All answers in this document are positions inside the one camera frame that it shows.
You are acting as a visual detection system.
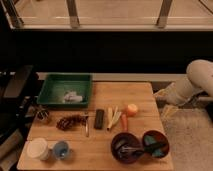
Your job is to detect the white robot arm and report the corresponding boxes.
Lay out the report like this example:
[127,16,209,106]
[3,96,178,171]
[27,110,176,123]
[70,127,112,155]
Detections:
[154,59,213,106]

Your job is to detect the black rectangular block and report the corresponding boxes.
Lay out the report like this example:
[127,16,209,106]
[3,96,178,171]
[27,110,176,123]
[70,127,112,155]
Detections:
[94,109,104,129]

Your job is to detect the metal knife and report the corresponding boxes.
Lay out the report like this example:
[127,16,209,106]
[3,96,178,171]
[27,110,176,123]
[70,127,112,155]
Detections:
[85,112,89,137]

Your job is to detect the crumpled white plastic wrap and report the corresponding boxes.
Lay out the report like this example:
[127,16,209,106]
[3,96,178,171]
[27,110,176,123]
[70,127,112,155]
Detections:
[63,91,83,103]

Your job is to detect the brown pine cone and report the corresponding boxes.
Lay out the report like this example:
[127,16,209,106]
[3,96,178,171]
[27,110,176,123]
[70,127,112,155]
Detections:
[56,115,86,131]

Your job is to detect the green plastic tray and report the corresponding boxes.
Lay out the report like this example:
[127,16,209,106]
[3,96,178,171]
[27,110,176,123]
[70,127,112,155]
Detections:
[37,73,92,108]

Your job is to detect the metal utensil in bowl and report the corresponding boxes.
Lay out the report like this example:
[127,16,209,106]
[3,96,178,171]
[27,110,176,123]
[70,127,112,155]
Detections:
[117,145,144,158]

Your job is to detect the dark red left bowl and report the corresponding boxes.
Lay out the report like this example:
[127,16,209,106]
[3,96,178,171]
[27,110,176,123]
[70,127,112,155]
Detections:
[111,132,144,164]

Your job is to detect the dark red bowl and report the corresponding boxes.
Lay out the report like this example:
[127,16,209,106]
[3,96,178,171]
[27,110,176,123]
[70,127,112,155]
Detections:
[111,132,144,164]
[141,130,170,158]

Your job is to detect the small dark round container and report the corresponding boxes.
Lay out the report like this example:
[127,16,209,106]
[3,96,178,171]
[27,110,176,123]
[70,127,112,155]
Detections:
[36,109,50,123]

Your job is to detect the teal object in bowl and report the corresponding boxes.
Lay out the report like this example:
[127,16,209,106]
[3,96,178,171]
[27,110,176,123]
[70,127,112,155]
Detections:
[144,135,165,158]

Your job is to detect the dark red right bowl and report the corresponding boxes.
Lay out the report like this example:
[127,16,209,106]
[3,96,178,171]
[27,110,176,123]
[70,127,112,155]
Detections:
[141,130,170,158]

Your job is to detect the blue glass cup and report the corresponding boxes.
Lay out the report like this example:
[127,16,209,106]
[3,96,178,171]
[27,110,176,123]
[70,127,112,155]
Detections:
[52,141,70,160]

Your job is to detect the white paper cup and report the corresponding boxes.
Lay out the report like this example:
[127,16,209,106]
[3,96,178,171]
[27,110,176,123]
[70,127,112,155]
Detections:
[27,138,50,160]

